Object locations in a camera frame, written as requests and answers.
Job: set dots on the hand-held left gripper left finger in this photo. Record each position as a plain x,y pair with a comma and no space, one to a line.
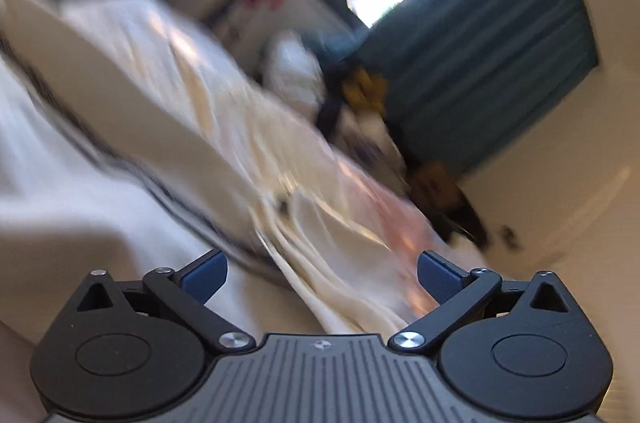
205,275

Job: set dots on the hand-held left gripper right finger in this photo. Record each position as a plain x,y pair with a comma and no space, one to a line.
437,275

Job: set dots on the white garment with dark trim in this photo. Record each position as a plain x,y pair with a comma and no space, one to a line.
100,128

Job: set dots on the pile of clothes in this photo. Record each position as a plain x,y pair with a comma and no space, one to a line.
320,88

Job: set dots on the pastel pink blue bed sheet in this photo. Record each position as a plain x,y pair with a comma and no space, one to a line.
380,213

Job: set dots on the brown paper bag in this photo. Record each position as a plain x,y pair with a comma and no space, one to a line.
434,185

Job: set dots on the mustard yellow cloth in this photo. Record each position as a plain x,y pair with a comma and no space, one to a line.
365,90

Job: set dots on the teal curtain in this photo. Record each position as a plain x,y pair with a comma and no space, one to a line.
475,53

